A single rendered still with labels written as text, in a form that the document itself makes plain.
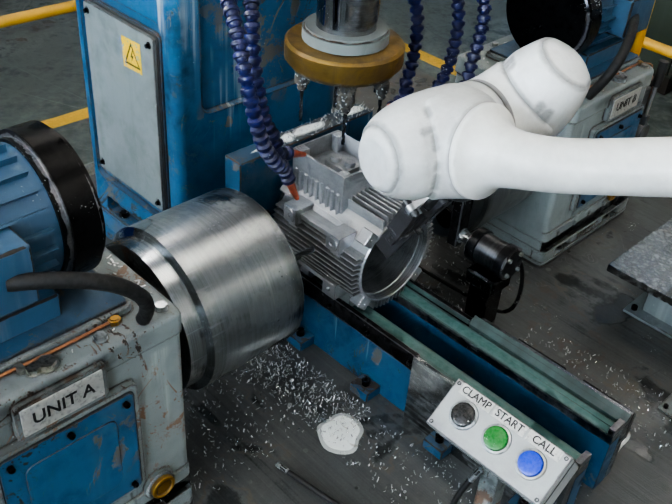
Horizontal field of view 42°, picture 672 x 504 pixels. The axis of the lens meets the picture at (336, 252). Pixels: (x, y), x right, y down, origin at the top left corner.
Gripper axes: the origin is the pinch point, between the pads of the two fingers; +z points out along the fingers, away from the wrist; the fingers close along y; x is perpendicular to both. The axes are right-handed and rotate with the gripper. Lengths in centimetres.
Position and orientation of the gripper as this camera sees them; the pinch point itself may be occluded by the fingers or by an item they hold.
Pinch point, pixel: (394, 238)
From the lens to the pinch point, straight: 128.3
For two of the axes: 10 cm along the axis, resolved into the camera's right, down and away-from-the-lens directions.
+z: -4.1, 4.6, 7.9
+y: -7.1, 3.8, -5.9
